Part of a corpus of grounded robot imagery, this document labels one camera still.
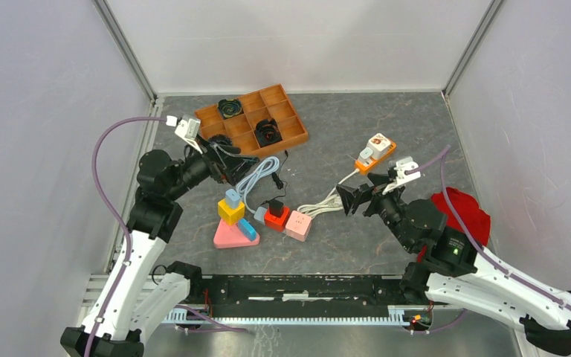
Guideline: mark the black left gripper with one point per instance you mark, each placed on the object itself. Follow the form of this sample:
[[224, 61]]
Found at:
[[224, 167]]

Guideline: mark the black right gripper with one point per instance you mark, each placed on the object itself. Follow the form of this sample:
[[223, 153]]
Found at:
[[350, 198]]

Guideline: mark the white usb charger block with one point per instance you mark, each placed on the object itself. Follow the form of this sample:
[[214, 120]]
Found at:
[[365, 156]]

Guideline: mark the light blue cube adapter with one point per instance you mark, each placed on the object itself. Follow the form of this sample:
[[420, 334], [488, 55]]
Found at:
[[232, 198]]

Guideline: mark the white cube socket adapter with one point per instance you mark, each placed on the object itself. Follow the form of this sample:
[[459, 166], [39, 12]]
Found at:
[[380, 146]]

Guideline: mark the yellow cube socket adapter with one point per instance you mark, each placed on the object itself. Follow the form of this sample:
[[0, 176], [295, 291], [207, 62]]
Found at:
[[230, 215]]

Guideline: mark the black power adapter plug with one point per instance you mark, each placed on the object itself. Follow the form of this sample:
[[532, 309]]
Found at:
[[276, 207]]

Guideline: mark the pink cube socket adapter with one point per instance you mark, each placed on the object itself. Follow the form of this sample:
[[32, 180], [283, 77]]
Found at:
[[298, 226]]

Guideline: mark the red cube socket adapter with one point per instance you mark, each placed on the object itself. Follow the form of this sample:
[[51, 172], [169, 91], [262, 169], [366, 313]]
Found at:
[[277, 223]]

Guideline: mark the light blue power strip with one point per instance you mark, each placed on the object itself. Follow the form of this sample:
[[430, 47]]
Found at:
[[259, 215]]

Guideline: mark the blue square plug adapter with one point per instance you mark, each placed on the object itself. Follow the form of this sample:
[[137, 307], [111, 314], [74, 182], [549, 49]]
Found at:
[[247, 229]]

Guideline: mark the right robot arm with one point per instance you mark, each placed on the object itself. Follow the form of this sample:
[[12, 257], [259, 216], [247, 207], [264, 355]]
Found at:
[[456, 270]]

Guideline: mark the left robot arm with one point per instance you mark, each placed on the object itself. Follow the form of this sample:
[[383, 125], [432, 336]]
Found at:
[[120, 324]]

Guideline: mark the rolled dark floral tie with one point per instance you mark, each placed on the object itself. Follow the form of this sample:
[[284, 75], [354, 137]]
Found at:
[[221, 139]]

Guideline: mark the rolled dark orange-patterned tie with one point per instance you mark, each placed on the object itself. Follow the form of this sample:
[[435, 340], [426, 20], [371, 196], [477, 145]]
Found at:
[[267, 132]]

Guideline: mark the wooden compartment tray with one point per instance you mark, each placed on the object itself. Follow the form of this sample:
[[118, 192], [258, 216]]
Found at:
[[269, 102]]

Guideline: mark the rolled green-patterned tie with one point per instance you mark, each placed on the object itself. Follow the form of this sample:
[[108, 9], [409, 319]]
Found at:
[[230, 108]]

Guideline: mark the orange power strip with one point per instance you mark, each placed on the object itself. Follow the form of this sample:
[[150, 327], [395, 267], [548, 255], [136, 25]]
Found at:
[[366, 169]]

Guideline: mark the pink triangular power strip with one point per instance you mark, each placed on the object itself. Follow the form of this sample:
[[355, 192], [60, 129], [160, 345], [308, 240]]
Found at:
[[230, 237]]

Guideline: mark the red cloth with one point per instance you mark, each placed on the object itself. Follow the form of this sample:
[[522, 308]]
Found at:
[[476, 220]]

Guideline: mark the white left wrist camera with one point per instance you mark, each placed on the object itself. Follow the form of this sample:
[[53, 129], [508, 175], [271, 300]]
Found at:
[[186, 128]]

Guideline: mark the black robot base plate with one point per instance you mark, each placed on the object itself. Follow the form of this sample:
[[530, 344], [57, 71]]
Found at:
[[291, 295]]

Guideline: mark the white cable tray rail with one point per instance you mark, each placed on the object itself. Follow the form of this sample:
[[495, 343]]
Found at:
[[393, 317]]

